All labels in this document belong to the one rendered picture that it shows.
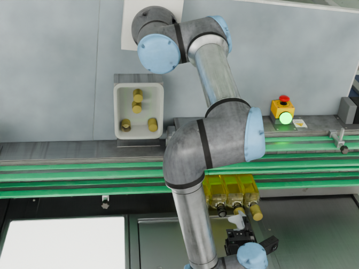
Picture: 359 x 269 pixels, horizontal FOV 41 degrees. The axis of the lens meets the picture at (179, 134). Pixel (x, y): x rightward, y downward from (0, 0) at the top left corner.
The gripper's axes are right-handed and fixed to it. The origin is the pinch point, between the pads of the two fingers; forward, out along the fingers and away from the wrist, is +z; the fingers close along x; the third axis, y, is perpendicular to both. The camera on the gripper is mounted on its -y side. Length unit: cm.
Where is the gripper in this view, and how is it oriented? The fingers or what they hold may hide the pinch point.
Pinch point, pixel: (241, 218)
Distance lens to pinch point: 161.6
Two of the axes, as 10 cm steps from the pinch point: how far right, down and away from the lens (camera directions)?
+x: -0.4, 8.5, 5.2
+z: -1.1, -5.2, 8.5
